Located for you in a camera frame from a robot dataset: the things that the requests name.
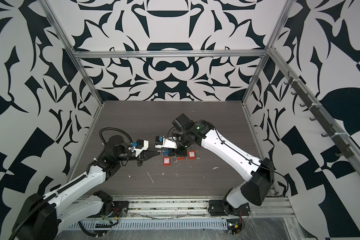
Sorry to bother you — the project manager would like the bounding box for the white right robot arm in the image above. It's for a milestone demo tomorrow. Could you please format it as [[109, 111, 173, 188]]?
[[172, 114, 275, 209]]

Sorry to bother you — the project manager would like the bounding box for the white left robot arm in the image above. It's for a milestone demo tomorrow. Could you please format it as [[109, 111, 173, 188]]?
[[9, 135, 160, 240]]

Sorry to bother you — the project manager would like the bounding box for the black hook rack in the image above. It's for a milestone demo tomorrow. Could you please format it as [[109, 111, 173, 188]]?
[[285, 76, 355, 159]]

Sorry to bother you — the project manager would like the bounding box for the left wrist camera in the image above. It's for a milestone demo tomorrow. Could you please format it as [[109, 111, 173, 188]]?
[[131, 140, 149, 152]]

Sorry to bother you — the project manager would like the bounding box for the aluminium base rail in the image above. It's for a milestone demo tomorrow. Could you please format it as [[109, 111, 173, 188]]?
[[65, 196, 295, 218]]

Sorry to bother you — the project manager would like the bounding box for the white slotted cable duct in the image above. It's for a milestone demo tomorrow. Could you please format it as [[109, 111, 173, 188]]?
[[82, 219, 228, 231]]

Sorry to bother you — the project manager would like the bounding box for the black corrugated cable conduit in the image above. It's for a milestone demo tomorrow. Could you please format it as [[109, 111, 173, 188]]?
[[7, 127, 133, 240]]

